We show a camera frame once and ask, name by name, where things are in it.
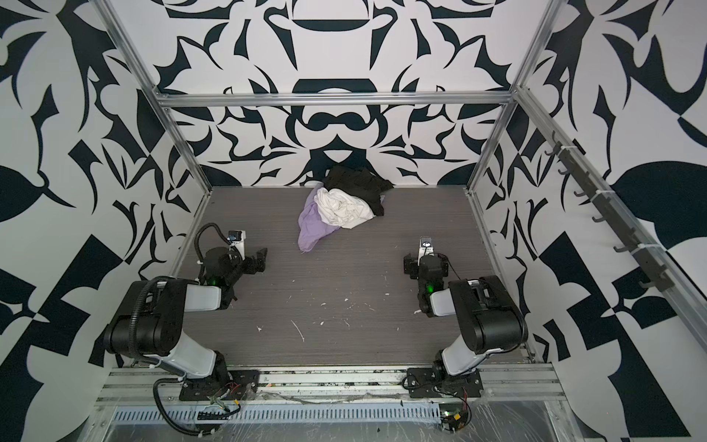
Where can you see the purple cloth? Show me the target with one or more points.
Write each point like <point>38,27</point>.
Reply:
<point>311,227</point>

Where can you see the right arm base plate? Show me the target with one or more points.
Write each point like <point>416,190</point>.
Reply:
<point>425,383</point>

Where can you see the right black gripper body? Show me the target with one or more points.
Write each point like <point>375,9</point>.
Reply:
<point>412,265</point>

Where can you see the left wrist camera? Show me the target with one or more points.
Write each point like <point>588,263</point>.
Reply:
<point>236,243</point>

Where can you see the small electronics board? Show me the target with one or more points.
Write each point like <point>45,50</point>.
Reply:
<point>453,421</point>

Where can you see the black cloth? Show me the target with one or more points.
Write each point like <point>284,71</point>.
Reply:
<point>359,183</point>

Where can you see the white cloth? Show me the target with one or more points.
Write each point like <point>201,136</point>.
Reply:
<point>339,209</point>

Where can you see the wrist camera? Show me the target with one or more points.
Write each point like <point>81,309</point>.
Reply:
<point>426,247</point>
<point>236,243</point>

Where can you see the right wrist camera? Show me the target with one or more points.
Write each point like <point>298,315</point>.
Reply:
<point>426,247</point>

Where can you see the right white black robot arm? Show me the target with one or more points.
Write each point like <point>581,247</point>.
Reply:
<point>490,321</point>

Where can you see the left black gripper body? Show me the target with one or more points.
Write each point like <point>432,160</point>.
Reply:
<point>251,262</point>

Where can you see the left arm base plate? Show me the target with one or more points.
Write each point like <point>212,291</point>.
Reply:
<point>237,385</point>

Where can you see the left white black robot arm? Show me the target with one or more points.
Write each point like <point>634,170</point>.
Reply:
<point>148,327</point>

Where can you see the aluminium front rail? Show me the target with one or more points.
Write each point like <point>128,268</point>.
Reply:
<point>342,384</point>

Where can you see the white slotted cable duct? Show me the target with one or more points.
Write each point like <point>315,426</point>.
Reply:
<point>423,413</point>

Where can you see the black wall hook rack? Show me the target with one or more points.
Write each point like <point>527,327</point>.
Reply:
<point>613,212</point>

